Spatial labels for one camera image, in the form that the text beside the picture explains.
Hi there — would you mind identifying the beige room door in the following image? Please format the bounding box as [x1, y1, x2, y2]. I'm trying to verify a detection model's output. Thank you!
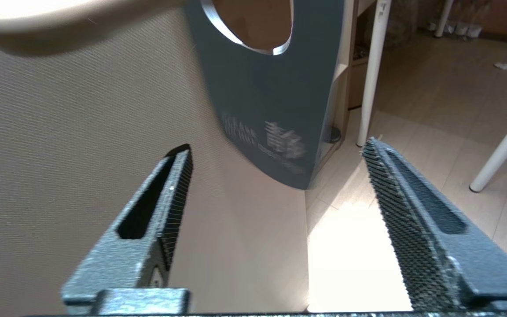
[0, 0, 311, 314]

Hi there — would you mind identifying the white table leg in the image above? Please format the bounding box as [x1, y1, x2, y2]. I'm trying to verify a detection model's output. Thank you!
[356, 0, 507, 193]

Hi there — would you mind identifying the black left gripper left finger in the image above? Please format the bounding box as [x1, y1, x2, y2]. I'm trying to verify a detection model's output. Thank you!
[61, 144, 194, 314]

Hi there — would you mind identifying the brass lever door handle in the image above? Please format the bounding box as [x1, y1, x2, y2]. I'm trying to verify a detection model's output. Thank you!
[0, 0, 188, 35]

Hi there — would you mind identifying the blue do-not-disturb door hanger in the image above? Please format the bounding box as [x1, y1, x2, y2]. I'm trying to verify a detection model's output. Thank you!
[185, 0, 346, 191]

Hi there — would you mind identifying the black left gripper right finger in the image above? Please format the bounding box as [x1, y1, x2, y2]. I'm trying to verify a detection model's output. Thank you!
[362, 137, 507, 311]

